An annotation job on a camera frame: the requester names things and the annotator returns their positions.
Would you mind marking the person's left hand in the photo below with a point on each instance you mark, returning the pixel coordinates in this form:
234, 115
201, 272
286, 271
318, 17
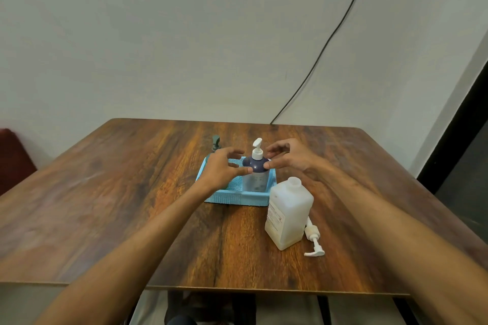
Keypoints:
221, 172

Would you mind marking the person's right hand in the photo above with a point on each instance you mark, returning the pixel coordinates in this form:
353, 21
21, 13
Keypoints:
293, 157

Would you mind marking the green pump cap yellow tube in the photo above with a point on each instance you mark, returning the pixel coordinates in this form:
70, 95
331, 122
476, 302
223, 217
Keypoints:
215, 142

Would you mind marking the blue plastic basket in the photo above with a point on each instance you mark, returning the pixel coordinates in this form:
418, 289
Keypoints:
244, 197

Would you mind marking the small white pump cap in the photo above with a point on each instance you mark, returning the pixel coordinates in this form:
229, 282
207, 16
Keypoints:
257, 149

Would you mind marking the small navy white floral bottle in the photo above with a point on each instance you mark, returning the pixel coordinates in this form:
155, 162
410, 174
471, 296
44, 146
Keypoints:
259, 172

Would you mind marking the large translucent bottle yellow liquid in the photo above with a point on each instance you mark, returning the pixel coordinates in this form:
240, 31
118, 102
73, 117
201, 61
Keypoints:
288, 214

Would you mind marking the large white pump cap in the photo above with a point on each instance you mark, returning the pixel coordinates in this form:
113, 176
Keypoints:
313, 239

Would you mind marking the person's right forearm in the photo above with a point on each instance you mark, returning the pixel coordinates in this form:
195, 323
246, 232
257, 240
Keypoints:
400, 229

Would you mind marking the person's left forearm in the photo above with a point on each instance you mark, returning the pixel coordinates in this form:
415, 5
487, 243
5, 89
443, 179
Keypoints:
122, 252

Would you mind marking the person's left leg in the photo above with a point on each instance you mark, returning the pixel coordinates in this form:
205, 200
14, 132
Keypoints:
181, 320

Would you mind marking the black metal table leg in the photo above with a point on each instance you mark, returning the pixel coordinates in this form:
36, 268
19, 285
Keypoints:
133, 311
323, 309

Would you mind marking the dark red sofa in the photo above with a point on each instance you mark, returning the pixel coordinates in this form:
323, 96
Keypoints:
13, 161

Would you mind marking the black table support post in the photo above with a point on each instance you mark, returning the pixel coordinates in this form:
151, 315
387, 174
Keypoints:
244, 309

